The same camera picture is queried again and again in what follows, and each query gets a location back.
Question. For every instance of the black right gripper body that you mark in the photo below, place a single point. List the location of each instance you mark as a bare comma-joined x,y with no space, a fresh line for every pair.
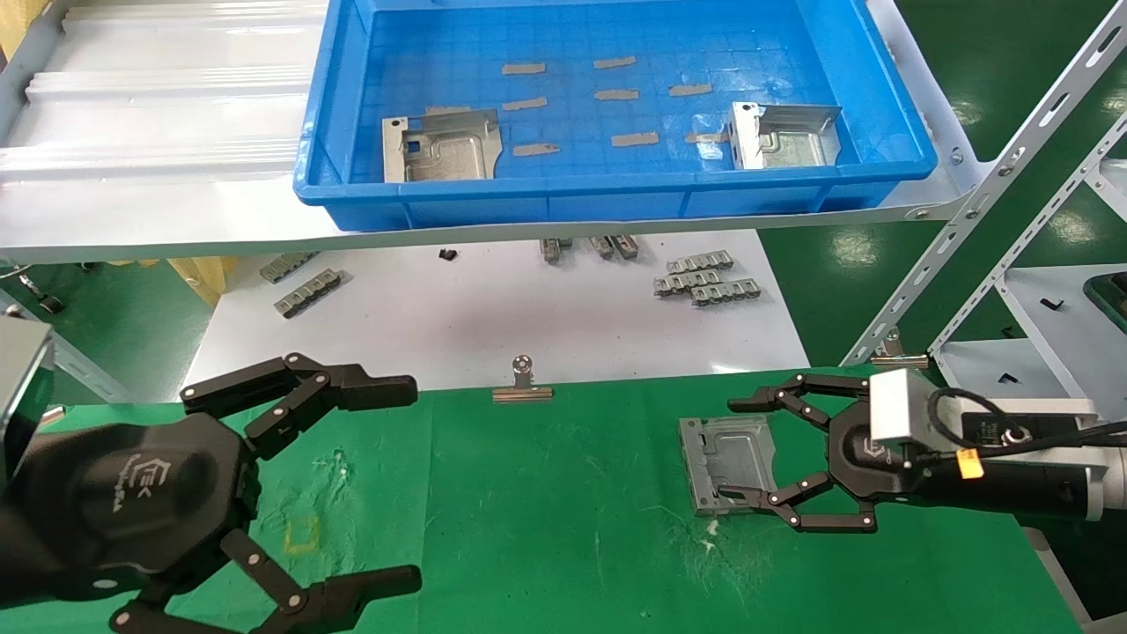
858,462

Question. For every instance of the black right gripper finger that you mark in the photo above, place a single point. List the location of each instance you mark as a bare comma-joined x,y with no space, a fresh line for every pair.
836,524
836,385

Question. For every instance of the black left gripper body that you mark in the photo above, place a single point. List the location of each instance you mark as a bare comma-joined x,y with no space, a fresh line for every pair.
132,502

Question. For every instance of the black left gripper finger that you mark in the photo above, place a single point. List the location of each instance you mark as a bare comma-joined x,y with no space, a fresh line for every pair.
365,390
365,588

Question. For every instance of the bent sheet metal bracket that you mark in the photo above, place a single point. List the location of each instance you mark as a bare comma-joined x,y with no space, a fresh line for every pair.
453,158
792,150
731,458

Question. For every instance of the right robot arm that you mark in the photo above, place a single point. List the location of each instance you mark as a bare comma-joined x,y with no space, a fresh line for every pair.
1012,489

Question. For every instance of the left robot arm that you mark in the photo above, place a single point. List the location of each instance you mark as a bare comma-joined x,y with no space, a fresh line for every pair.
9,563

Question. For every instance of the silver binder clip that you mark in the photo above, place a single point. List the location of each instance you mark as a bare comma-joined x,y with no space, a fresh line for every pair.
522,394
898,359

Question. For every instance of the grey metal clip strip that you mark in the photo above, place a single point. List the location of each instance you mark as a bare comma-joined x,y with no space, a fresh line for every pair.
687,282
555,249
725,292
286,267
625,246
601,246
306,292
700,261

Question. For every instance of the white board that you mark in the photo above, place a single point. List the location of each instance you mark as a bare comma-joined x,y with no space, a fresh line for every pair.
484,317

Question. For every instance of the black caster wheel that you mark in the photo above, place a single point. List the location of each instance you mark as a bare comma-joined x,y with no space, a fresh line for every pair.
48,304

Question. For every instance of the white perforated rack upright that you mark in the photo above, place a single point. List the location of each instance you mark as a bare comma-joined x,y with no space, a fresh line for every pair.
1004,167
1021,255

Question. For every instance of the grey rack shelf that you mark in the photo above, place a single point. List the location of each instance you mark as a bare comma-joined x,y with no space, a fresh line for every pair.
1057,335

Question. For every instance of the green table mat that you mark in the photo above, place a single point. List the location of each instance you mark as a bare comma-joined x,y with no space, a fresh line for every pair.
572,493

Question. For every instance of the grey tape strip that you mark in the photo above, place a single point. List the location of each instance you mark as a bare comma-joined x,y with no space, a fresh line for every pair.
635,139
524,68
616,94
614,62
689,90
447,110
524,104
537,150
707,137

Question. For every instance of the blue plastic bin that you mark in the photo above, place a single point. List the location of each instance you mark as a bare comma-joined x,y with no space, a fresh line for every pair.
616,202

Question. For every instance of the green and black device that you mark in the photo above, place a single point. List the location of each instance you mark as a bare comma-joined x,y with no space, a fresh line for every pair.
1111,299

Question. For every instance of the grey metal shelf tray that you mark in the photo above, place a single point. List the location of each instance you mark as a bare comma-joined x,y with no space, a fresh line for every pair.
176,114

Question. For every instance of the white rack shelf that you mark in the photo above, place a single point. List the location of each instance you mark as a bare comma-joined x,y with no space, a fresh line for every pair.
1114,189

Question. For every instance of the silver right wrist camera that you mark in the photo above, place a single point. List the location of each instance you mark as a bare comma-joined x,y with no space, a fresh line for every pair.
898,405

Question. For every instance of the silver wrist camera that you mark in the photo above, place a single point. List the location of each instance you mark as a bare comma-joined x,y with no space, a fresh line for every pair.
898,405
22,387

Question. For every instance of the grey metal frame bar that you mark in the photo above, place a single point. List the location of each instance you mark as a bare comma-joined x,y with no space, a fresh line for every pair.
70,357

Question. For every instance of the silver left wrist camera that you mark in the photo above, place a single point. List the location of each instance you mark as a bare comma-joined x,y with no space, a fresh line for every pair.
22,387

